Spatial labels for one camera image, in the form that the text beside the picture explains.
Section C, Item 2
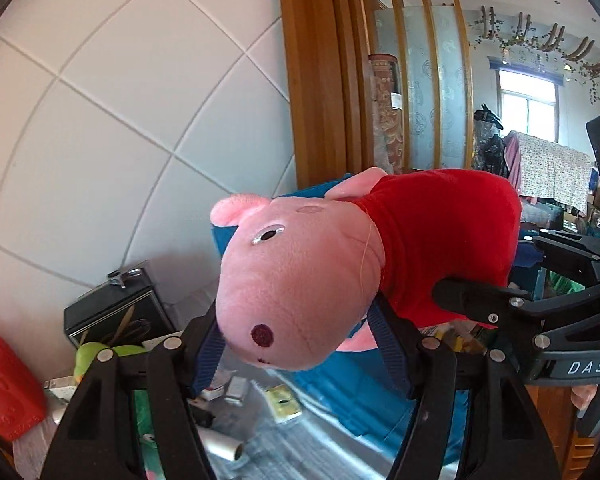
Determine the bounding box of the window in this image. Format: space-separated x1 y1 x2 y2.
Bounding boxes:
495 67 563 143

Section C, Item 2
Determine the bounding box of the floral cloth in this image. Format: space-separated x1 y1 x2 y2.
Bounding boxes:
515 132 593 201

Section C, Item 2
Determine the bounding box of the pink pig plush red dress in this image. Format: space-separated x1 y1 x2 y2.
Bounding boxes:
210 166 523 373

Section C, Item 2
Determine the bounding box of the wooden slatted partition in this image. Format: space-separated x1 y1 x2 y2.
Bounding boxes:
356 0 476 173

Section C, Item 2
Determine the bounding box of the rolled patterned carpet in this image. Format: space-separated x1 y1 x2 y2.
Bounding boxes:
367 53 406 176

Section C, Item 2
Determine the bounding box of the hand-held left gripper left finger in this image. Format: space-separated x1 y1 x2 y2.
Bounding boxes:
40 305 228 480

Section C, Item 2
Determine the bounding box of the silver grey packet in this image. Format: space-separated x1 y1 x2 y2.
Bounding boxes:
225 376 251 405

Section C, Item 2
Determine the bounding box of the yellow packet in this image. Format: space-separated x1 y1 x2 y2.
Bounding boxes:
264 384 302 423

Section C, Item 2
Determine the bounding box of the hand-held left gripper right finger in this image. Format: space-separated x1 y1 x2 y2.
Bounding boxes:
367 295 563 480

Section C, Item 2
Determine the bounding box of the red bear-face plastic case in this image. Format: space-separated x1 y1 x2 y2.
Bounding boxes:
0 337 48 442

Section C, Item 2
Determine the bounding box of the wooden wall frame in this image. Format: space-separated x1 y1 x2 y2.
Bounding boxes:
276 0 376 191

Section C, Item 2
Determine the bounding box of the striped cloth covered desktop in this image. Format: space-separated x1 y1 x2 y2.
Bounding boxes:
10 290 431 480

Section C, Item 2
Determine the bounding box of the white medicine box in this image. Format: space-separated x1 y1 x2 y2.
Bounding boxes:
202 367 236 403

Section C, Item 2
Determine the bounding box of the vine decoration with wooden pegs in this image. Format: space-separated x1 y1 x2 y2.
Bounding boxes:
472 5 600 106

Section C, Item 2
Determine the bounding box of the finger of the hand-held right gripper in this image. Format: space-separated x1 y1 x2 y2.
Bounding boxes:
530 230 600 273
432 279 600 333

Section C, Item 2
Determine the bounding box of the blue plastic crate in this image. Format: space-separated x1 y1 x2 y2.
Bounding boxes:
211 172 546 466

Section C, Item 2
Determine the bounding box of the small metal tool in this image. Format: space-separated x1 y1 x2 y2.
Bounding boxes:
107 268 143 288

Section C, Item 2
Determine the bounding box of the green plush toy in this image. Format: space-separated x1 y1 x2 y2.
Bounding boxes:
74 341 148 381

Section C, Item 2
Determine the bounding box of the person's right hand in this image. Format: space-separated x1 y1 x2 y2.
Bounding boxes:
570 379 600 411

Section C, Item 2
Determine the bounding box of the dark clothes pile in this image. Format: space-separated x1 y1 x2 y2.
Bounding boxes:
472 105 508 176

